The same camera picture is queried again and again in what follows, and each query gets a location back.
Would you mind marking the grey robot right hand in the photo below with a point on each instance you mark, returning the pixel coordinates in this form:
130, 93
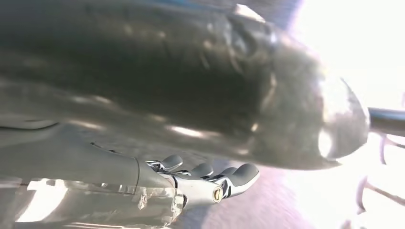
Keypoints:
95, 177

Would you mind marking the chrome stanchion post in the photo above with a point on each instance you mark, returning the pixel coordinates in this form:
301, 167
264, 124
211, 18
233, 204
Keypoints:
284, 94

